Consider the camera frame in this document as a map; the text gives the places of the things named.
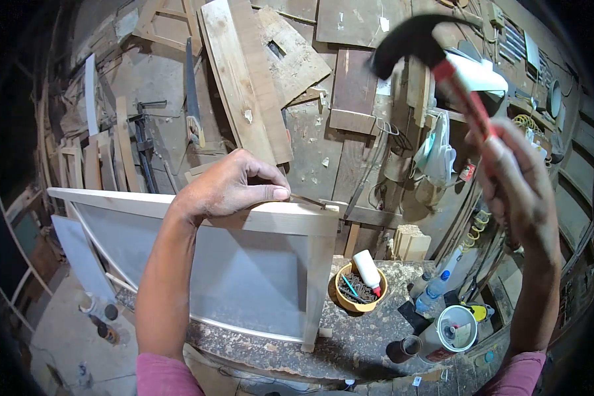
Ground person's right hand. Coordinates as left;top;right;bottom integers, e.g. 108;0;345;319
467;118;561;259

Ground person's left hand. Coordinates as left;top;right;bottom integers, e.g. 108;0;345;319
173;148;292;222

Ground person's left thumb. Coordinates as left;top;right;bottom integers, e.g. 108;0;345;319
238;186;292;209

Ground person's right fingers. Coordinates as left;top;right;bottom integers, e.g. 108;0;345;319
468;119;543;204

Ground person's left index finger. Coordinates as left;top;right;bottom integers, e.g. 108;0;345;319
244;157;292;191

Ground long steel nail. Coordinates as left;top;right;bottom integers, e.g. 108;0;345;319
289;193;328;209

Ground red-handled black claw hammer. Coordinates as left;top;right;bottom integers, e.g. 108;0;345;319
370;13;500;145

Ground white plastic bag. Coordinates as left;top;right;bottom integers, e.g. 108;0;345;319
412;111;457;189

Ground long pale wooden plank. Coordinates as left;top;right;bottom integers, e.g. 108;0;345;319
197;0;295;167

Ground hand saw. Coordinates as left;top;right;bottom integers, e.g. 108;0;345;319
184;37;207;149

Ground plywood piece with square hole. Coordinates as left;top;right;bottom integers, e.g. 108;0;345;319
254;6;333;109

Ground dark brown board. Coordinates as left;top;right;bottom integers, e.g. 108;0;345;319
329;48;378;135

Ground white glue bottle red cap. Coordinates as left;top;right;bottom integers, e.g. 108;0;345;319
352;249;383;298

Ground pale wood block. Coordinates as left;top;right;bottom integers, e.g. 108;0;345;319
391;224;433;262

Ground pile of dark nails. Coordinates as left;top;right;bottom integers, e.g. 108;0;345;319
339;274;380;304

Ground black bar clamp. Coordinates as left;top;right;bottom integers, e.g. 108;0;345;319
128;100;168;194

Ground yellow bowl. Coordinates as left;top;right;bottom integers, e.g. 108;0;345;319
335;261;389;314

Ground clear water bottle blue cap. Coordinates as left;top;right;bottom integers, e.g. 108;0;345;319
415;270;451;315

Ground yellow and black tool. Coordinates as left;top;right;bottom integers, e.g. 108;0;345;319
461;302;496;323

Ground white open bucket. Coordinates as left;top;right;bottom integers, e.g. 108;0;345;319
418;304;479;365

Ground black flat block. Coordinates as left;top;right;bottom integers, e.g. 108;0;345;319
397;299;432;336

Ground white leaning panel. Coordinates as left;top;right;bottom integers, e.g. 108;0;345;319
51;214;118;304

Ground white tin can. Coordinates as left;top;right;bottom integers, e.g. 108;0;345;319
78;292;120;322

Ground brown cylindrical cup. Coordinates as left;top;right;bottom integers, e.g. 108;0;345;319
385;335;423;365

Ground person's body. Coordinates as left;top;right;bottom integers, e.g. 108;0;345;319
136;349;548;396

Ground brown tin can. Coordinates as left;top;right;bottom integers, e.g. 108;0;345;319
90;316;122;346

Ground yellow coiled hose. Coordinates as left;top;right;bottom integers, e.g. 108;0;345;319
456;209;492;254

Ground wooden frame with grey panel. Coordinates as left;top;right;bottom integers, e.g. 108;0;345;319
47;187;341;353

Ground white frame with dark panel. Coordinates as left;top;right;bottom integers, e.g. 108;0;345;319
0;192;53;333

